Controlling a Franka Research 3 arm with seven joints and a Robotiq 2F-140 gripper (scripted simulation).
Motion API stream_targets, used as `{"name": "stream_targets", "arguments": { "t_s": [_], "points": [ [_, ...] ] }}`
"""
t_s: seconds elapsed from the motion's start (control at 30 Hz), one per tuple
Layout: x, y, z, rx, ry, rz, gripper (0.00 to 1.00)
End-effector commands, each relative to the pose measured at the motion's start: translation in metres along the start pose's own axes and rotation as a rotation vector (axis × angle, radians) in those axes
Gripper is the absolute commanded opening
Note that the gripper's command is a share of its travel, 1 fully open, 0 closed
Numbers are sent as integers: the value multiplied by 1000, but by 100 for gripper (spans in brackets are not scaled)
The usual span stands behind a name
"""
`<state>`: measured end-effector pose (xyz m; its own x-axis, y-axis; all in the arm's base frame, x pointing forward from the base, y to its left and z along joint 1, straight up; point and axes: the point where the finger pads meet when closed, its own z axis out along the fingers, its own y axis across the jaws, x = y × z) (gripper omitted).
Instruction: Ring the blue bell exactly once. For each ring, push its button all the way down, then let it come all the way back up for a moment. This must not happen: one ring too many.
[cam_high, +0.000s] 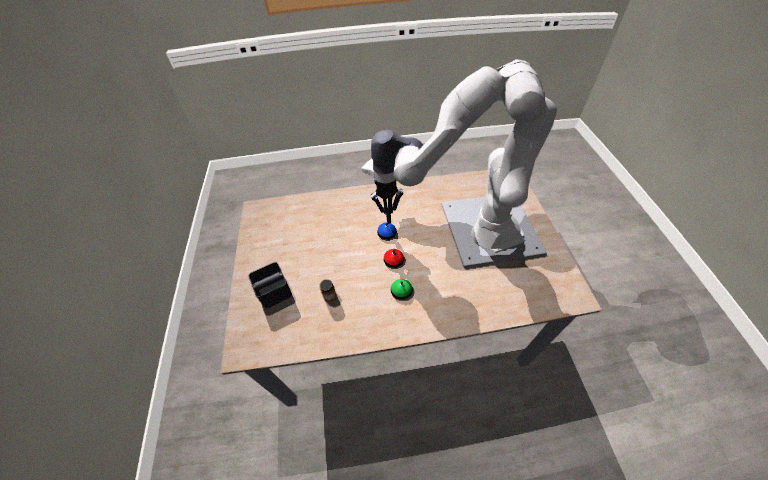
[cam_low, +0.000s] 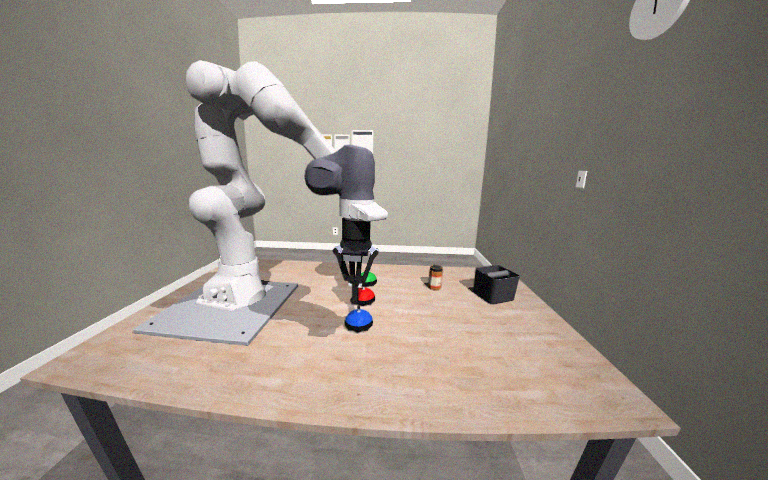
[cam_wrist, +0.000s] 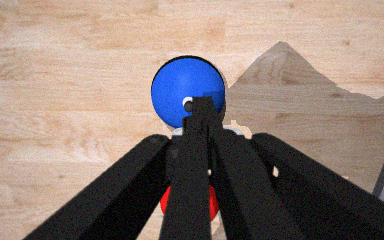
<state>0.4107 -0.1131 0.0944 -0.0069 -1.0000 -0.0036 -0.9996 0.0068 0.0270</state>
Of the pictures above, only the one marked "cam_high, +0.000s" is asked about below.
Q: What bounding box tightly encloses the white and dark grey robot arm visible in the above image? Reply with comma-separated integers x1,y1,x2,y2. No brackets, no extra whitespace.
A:
362,60,557,253

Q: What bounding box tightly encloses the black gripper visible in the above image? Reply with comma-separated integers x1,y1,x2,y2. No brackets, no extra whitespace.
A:
371,180,403,224

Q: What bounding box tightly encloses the small spice jar with black lid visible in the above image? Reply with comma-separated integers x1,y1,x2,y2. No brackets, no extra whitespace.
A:
319,279,337,302

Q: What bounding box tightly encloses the blue bell dome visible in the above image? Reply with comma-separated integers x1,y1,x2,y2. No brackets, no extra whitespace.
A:
377,222,397,240

